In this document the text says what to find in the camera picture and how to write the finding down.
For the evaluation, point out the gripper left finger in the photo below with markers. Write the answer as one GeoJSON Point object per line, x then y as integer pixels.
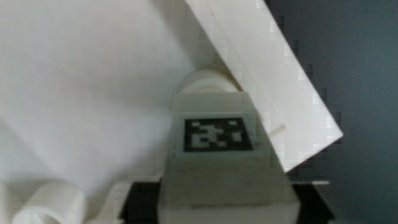
{"type": "Point", "coordinates": [129, 204]}

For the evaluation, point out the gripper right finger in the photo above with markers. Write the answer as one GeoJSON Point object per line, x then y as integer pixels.
{"type": "Point", "coordinates": [314, 213]}

